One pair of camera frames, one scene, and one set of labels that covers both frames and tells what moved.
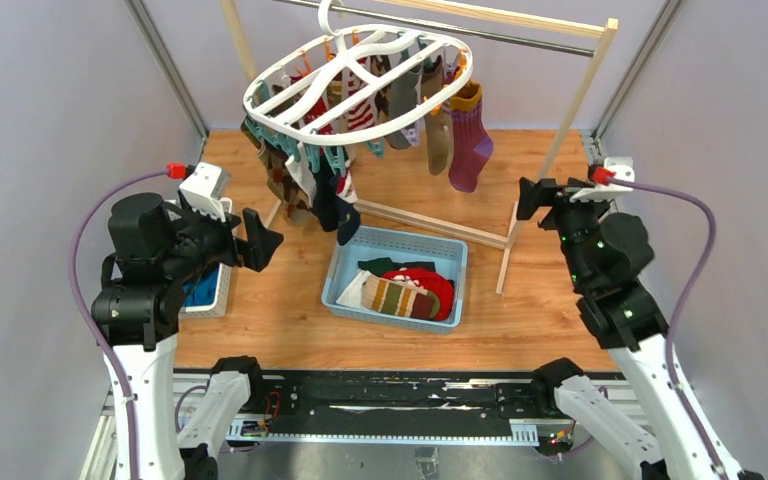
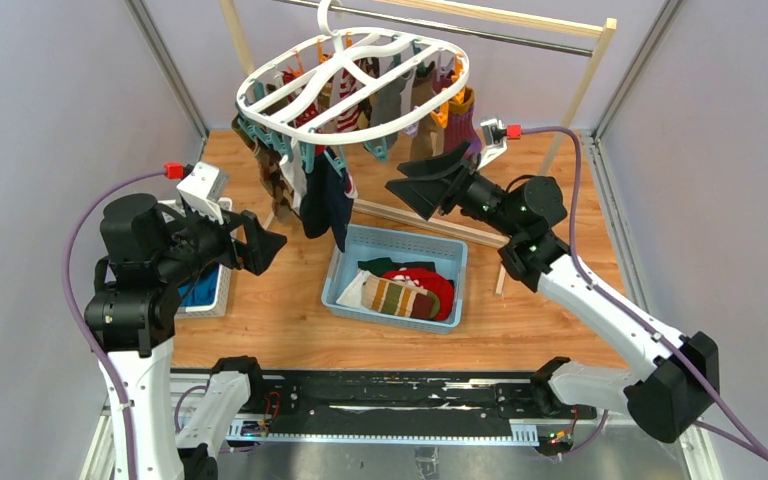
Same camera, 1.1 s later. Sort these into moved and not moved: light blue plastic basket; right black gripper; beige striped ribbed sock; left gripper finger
Moved: right black gripper
Not moved: light blue plastic basket; left gripper finger; beige striped ribbed sock
